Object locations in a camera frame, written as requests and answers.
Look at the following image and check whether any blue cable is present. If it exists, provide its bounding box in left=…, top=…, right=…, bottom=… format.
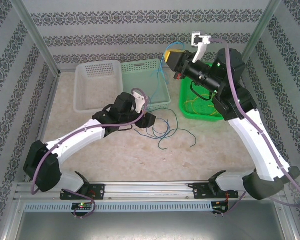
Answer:
left=151, top=118, right=170, bottom=135
left=149, top=41, right=187, bottom=101
left=134, top=117, right=171, bottom=140

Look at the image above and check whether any bright green plastic basket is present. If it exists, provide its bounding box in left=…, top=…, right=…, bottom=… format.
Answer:
left=177, top=61, right=228, bottom=123

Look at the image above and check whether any green cable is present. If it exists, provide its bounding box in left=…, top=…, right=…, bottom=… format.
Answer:
left=158, top=107, right=198, bottom=151

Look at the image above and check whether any yellow cable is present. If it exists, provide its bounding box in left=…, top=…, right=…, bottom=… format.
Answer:
left=186, top=93, right=216, bottom=111
left=184, top=94, right=225, bottom=118

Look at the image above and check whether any white plastic basket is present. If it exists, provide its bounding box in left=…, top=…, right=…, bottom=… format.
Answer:
left=73, top=60, right=125, bottom=114

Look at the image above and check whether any pale green plastic basket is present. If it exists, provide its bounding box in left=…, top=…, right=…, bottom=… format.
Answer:
left=120, top=59, right=172, bottom=112

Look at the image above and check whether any left circuit board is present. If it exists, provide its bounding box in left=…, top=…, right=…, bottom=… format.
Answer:
left=71, top=202, right=94, bottom=211

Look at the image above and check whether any circuit board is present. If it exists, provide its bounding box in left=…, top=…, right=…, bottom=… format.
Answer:
left=212, top=201, right=230, bottom=212
left=71, top=202, right=94, bottom=211

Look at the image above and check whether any grey metal sheet panel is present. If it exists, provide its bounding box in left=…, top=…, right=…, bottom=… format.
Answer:
left=4, top=211, right=298, bottom=240

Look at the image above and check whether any right circuit board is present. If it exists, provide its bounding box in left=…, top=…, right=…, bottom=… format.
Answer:
left=212, top=201, right=230, bottom=212

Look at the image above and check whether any left thin black gripper cable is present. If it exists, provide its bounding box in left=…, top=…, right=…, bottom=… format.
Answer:
left=114, top=124, right=134, bottom=133

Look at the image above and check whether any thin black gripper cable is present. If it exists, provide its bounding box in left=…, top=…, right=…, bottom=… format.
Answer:
left=190, top=81, right=213, bottom=101
left=114, top=124, right=134, bottom=133

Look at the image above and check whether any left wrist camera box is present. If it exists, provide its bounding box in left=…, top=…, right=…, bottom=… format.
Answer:
left=131, top=90, right=146, bottom=113

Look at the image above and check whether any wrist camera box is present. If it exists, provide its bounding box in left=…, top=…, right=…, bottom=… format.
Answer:
left=131, top=90, right=146, bottom=113
left=190, top=31, right=213, bottom=64

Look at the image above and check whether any right thin black gripper cable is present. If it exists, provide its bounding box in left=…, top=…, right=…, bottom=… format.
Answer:
left=190, top=81, right=213, bottom=101

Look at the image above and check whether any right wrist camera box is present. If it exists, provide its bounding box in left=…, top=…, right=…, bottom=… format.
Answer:
left=190, top=31, right=213, bottom=64

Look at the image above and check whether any right aluminium frame post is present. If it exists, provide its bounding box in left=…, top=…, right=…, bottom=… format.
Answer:
left=233, top=0, right=282, bottom=73

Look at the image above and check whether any aluminium frame post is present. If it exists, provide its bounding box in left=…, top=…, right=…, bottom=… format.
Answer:
left=233, top=0, right=282, bottom=73
left=9, top=0, right=60, bottom=75

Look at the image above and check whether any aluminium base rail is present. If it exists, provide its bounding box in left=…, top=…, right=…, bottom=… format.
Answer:
left=14, top=181, right=283, bottom=201

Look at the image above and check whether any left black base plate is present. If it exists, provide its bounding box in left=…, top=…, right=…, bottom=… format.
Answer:
left=59, top=183, right=106, bottom=201

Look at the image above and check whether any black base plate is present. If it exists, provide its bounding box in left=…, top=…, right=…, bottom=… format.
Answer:
left=59, top=183, right=106, bottom=201
left=192, top=182, right=240, bottom=200

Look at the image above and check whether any slotted grey cable duct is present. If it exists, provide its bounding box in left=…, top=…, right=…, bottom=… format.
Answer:
left=23, top=201, right=213, bottom=213

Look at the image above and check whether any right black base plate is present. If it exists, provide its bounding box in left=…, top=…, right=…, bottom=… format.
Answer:
left=192, top=182, right=240, bottom=200

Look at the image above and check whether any left aluminium frame post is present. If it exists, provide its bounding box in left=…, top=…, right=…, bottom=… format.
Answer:
left=9, top=0, right=60, bottom=75

